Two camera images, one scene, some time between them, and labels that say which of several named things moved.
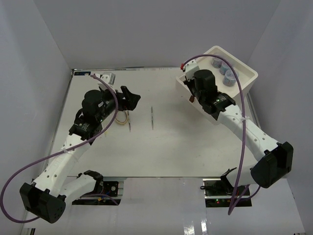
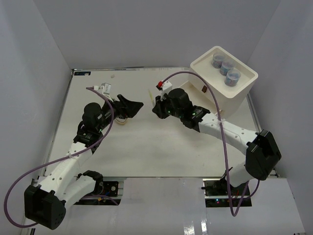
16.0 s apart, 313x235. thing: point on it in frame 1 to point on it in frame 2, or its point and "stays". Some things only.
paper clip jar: [216, 62] stays
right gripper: [188, 83] to [159, 107]
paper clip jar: [230, 79] stays
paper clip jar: [225, 66] stays
